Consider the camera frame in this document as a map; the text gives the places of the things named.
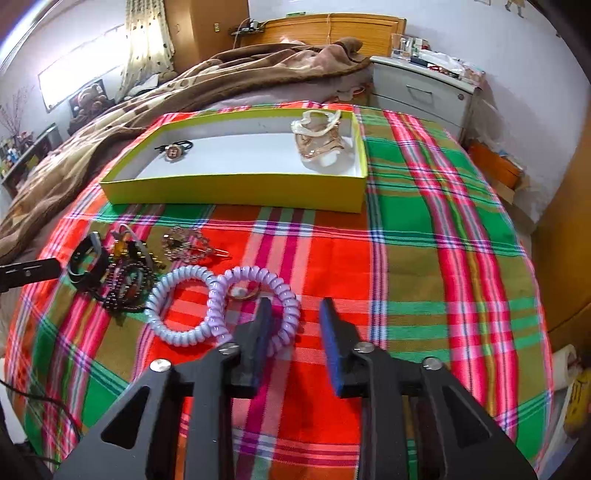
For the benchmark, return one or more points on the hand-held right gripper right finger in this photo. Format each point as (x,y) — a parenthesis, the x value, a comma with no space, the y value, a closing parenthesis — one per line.
(328,332)

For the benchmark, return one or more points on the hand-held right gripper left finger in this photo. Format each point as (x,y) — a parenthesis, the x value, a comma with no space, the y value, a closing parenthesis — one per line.
(264,323)

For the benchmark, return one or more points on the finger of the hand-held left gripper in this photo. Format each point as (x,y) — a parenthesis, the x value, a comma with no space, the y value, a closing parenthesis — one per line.
(27,273)

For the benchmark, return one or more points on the black smart band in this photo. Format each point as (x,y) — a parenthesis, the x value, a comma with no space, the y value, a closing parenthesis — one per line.
(87,267)

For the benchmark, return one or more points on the rhinestone hair clip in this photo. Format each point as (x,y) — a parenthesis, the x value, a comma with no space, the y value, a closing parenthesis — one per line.
(184,244)

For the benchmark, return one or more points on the yellow-green cardboard box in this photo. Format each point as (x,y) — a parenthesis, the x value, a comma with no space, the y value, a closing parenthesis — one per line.
(240,189)

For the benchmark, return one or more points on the plaid blanket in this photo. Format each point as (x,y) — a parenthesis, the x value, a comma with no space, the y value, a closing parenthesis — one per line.
(415,258)

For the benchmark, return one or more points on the grey shelf with trinkets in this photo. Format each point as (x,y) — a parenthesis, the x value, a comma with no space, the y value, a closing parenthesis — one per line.
(27,157)

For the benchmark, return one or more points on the dried branches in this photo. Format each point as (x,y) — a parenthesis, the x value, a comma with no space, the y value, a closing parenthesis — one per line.
(16,110)

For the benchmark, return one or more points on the brown teddy bear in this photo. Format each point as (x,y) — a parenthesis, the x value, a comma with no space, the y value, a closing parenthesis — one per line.
(90,101)

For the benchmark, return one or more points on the clear gold hair claw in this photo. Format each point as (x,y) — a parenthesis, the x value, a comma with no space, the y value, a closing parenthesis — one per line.
(318,138)

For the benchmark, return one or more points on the window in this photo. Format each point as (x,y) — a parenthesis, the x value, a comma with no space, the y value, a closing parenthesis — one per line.
(78,69)

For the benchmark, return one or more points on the orange box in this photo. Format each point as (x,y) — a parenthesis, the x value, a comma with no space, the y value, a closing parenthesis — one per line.
(496,166)

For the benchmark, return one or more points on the white paper roll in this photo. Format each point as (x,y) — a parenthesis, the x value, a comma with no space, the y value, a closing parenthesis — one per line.
(565,364)

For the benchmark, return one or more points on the brown fleece blanket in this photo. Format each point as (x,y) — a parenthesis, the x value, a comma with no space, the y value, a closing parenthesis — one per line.
(207,87)

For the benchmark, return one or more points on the grey nightstand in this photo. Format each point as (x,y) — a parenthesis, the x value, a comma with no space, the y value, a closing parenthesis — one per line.
(415,97)

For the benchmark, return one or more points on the yellow bag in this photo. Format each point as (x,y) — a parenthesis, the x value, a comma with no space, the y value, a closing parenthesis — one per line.
(577,406)

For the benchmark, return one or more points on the patterned curtain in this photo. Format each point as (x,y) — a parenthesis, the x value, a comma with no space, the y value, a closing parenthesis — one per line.
(147,41)

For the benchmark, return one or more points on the clutter on nightstand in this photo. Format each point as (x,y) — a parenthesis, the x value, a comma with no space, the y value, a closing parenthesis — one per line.
(434,57)

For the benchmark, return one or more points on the wooden headboard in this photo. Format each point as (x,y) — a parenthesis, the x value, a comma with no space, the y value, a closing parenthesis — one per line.
(323,32)

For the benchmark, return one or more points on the power strip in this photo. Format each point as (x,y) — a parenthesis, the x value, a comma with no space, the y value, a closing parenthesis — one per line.
(247,26)

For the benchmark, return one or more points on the wooden wardrobe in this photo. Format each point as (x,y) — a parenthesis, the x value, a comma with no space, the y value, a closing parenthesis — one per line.
(203,32)

